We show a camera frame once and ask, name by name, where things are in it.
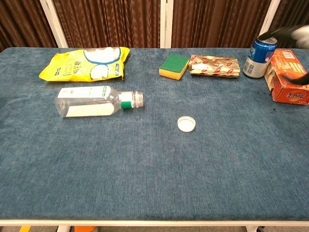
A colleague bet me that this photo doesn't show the blue fabric table mat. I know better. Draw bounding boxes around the blue fabric table mat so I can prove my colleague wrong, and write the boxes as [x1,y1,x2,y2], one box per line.
[0,47,309,221]

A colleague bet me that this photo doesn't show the orange cardboard box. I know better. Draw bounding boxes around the orange cardboard box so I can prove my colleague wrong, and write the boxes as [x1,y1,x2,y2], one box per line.
[264,49,309,106]

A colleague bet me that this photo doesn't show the green yellow sponge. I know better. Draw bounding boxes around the green yellow sponge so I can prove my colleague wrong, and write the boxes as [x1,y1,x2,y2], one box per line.
[158,54,190,81]

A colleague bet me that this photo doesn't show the blue drink can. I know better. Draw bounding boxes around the blue drink can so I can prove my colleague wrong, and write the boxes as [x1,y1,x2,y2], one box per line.
[242,36,279,79]

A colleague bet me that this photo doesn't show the white bottle cap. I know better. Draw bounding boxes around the white bottle cap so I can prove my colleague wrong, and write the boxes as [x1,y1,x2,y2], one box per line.
[177,116,197,132]

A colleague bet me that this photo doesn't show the brown curtain partition screen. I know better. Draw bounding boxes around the brown curtain partition screen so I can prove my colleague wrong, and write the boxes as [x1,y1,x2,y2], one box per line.
[52,0,167,48]
[166,0,273,48]
[0,0,69,53]
[259,0,309,37]

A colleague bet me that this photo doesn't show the yellow snack bag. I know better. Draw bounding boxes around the yellow snack bag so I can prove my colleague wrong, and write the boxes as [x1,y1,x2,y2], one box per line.
[38,46,130,82]

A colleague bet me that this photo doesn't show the transparent plastic bottle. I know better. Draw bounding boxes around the transparent plastic bottle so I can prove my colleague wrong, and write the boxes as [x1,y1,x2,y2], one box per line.
[54,86,145,118]

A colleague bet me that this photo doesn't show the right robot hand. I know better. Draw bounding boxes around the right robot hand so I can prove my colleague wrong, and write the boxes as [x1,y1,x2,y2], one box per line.
[257,24,309,85]

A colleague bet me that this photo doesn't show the crumpled gold red wrapper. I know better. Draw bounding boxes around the crumpled gold red wrapper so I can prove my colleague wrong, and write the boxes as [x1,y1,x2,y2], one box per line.
[188,54,241,79]

